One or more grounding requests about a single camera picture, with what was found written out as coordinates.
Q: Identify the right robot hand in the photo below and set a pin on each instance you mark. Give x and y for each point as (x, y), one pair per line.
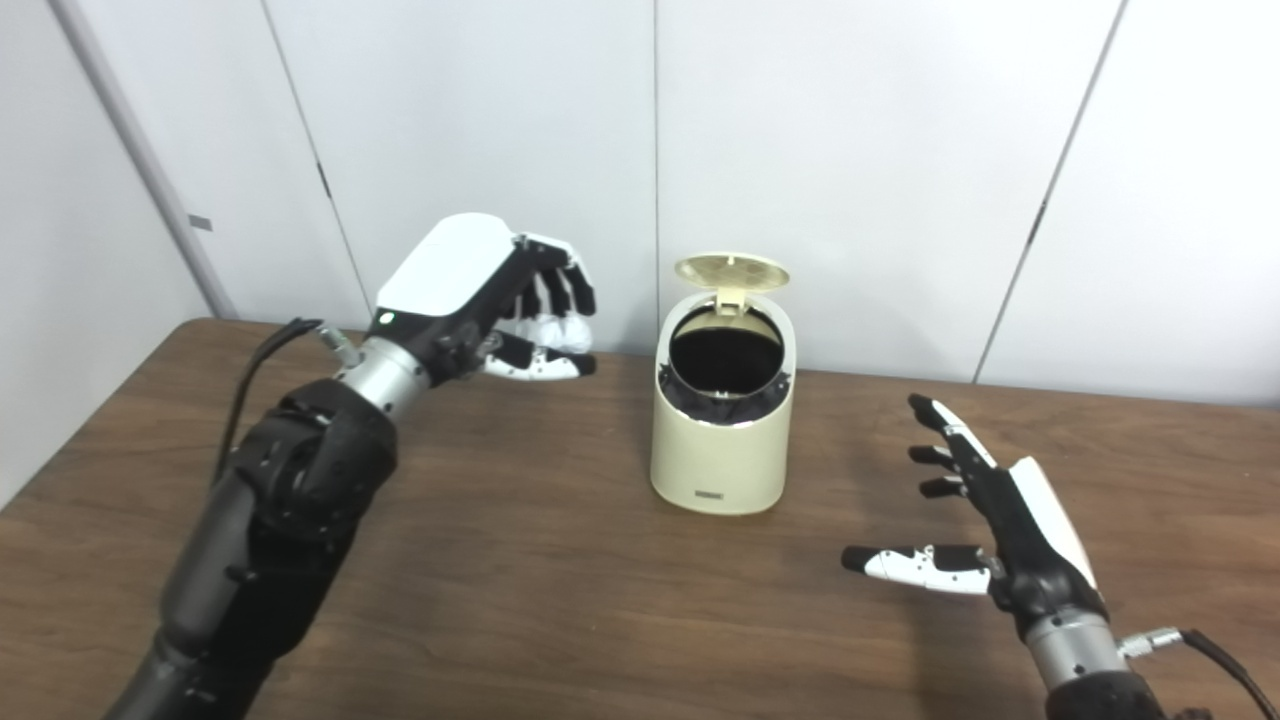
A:
(1040, 540)

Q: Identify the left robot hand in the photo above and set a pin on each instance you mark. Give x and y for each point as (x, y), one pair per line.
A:
(450, 265)

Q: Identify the white paper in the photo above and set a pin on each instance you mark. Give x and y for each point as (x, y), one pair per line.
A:
(555, 332)

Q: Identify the cream round bin lid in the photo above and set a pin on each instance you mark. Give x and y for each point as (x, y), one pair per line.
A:
(730, 270)

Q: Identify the cream-colored bin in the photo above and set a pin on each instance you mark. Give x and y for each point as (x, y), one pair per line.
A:
(720, 465)

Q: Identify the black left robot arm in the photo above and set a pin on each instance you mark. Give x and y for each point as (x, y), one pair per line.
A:
(300, 470)

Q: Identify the black bin liner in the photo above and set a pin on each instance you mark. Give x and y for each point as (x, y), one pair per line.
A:
(720, 360)

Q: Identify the grey wall post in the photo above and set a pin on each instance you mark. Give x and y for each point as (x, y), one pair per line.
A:
(140, 160)

